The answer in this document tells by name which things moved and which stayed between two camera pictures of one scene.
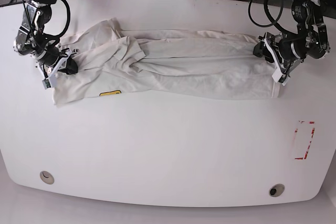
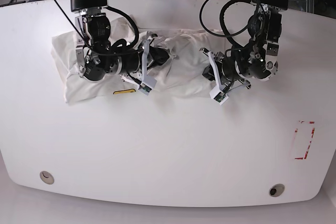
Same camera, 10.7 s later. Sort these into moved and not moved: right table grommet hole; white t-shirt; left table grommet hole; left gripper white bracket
Moved: white t-shirt; left gripper white bracket
Not moved: right table grommet hole; left table grommet hole
